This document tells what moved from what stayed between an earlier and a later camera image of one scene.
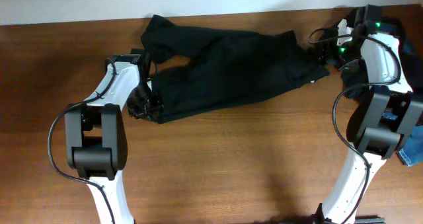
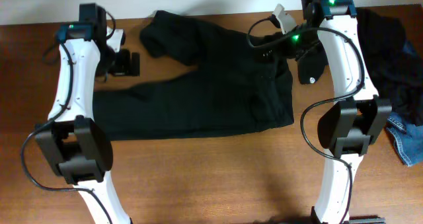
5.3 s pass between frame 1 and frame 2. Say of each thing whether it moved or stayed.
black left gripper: moved
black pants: moved
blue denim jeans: stayed
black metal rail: stayed
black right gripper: moved
